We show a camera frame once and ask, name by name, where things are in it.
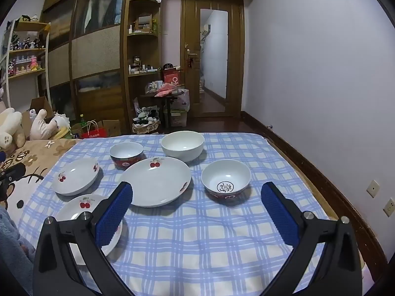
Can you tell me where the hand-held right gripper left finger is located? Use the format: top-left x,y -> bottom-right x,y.
32,181 -> 134,296

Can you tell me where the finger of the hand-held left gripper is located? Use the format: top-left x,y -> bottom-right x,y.
0,162 -> 27,182

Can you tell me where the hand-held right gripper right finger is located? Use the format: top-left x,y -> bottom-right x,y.
261,181 -> 363,296

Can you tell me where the large white cherry plate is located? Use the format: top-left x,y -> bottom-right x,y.
119,157 -> 192,208

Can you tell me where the medium white cherry plate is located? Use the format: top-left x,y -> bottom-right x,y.
54,194 -> 123,266
51,158 -> 100,196

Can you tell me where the large white bowl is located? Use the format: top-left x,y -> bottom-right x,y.
161,131 -> 204,163

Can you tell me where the brown cartoon print blanket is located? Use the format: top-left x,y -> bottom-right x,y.
0,137 -> 82,222

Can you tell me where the cream plush toy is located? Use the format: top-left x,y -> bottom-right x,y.
0,108 -> 26,152

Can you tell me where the pink and white plush toy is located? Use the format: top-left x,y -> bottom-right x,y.
29,109 -> 59,141

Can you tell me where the yellow green plush toy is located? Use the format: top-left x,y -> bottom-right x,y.
52,127 -> 70,140

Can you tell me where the blue fleece clothing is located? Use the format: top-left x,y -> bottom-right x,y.
0,206 -> 35,296

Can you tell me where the red bowl plain white inside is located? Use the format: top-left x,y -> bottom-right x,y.
109,142 -> 144,170

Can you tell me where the small white bowl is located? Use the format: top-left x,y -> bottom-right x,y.
201,159 -> 251,200

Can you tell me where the white fluffy plush toy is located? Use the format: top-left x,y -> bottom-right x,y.
54,112 -> 71,129

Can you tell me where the open cardboard box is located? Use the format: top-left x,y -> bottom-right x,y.
29,96 -> 55,121

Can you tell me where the red paper shopping bag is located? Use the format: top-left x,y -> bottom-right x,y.
81,120 -> 108,139

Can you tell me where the brown cardboard box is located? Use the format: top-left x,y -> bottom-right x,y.
102,120 -> 121,137

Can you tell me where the blue checkered cloth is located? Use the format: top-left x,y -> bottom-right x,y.
19,132 -> 331,296

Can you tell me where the woven basket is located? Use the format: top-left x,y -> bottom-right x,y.
133,120 -> 161,134

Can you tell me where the plastic storage box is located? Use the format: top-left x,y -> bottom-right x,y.
168,109 -> 189,127

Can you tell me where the wooden display shelf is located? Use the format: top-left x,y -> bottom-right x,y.
0,15 -> 52,102

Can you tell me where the small side table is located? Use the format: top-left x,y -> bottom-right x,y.
141,89 -> 183,129

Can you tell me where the white bag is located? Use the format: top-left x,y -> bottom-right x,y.
176,89 -> 191,112

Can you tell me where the pink packet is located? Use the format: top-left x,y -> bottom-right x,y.
154,83 -> 180,98

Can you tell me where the wooden wardrobe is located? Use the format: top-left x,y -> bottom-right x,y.
41,0 -> 164,136

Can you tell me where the orange red box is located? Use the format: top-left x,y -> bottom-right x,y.
162,67 -> 182,87

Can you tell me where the wooden door with mirror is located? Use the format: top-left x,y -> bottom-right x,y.
180,0 -> 245,118

